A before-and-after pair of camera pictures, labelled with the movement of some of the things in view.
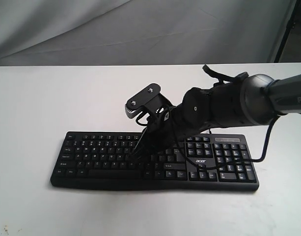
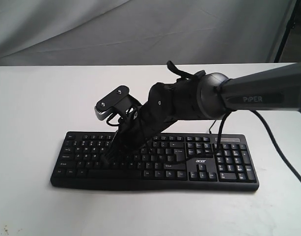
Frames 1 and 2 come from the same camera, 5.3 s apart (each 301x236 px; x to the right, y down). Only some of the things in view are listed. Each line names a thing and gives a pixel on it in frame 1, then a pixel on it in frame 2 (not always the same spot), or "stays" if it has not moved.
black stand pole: (290, 25) stays
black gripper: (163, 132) → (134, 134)
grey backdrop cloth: (104, 32) stays
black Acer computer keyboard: (104, 160) stays
